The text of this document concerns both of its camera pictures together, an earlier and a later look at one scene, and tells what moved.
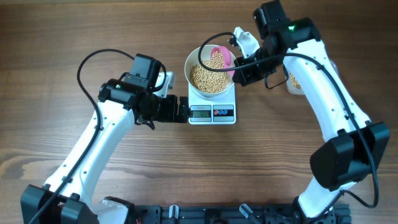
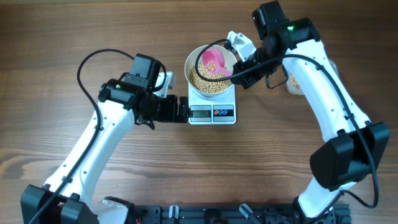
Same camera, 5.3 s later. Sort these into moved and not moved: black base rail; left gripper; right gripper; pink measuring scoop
Moved: pink measuring scoop
Not moved: left gripper; black base rail; right gripper
